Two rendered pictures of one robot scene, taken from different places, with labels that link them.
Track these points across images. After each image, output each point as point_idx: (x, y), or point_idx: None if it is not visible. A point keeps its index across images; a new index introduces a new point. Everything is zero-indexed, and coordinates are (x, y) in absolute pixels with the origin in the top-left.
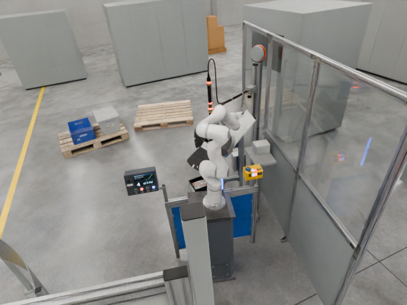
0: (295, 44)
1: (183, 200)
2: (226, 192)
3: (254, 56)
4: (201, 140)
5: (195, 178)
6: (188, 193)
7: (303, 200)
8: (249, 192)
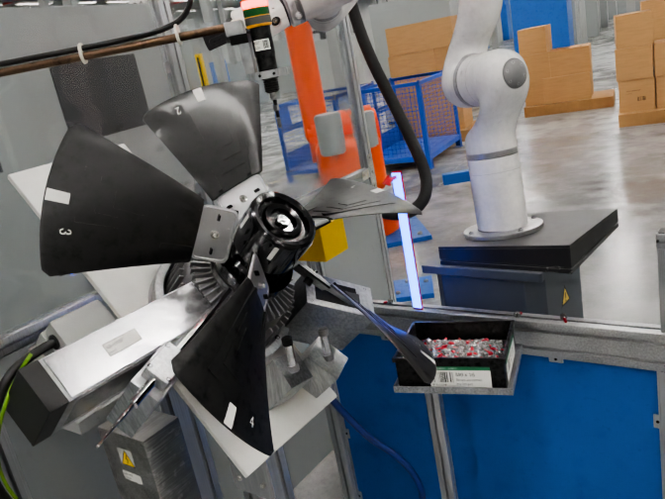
0: None
1: (589, 319)
2: (428, 264)
3: None
4: (257, 327)
5: (464, 357)
6: (571, 243)
7: None
8: None
